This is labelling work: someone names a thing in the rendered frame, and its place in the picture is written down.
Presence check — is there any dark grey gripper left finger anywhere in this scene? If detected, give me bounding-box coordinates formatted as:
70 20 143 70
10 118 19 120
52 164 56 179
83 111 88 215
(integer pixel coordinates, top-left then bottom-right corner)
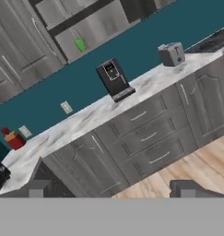
0 179 53 199

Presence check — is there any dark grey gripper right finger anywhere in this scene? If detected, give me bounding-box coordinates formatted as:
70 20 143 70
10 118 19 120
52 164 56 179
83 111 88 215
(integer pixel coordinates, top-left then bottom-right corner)
169 179 224 199

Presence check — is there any green cup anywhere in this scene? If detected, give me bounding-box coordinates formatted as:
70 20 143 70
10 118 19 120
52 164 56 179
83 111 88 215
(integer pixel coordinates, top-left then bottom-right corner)
74 38 88 53

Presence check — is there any grey drawer front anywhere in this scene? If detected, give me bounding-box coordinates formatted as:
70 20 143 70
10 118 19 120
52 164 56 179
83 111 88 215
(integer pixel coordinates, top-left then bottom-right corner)
94 87 183 146
125 127 199 185
117 105 191 162

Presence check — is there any black appliance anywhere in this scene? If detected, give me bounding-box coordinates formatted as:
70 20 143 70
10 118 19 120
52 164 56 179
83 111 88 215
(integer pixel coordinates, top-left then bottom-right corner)
0 161 12 196

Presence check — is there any grey base cupboard door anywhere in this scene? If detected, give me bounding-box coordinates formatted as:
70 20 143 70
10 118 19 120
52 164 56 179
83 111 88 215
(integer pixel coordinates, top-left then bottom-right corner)
42 131 130 198
175 55 224 149

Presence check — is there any red jar with tan lid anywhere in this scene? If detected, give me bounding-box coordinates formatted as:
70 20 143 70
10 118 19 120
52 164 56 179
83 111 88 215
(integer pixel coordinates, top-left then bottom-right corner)
0 126 27 151

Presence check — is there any black coffee machine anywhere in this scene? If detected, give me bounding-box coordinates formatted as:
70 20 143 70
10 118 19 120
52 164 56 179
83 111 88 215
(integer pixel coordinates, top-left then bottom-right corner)
96 57 136 103

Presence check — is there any grey toaster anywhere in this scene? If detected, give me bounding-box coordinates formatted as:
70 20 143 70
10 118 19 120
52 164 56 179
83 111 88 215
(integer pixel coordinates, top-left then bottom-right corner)
157 41 186 67

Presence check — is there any black hob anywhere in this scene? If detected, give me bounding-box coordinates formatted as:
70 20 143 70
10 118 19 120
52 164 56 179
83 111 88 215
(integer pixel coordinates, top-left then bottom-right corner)
184 25 224 54

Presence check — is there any silver drawer handle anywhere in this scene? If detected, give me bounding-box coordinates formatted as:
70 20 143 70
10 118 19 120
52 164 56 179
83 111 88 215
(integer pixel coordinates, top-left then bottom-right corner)
129 111 147 122
147 150 171 165
139 131 159 143

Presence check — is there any white wall socket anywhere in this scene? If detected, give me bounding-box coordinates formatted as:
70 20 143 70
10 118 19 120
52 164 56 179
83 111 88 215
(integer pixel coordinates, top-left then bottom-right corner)
60 100 74 115
18 124 33 139

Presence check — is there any silver base cupboard handle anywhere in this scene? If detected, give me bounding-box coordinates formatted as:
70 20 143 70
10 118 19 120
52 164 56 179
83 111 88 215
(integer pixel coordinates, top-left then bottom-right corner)
90 134 105 154
179 83 190 107

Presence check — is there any grey wall cupboard door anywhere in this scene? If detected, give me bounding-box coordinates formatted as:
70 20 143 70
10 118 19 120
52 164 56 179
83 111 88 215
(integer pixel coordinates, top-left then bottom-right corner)
0 45 25 109
0 0 67 93

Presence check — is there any short silver cupboard handle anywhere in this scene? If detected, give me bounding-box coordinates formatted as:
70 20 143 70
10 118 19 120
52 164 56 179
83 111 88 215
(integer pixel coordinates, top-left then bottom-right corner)
1 54 23 81

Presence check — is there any long silver cupboard handle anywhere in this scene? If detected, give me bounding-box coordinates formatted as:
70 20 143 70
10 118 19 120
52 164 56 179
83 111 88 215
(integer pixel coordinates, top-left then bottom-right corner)
30 17 57 57

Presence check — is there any glass-fronted wall cupboard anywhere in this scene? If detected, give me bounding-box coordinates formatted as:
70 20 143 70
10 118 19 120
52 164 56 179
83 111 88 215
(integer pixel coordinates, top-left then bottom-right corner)
28 0 179 65

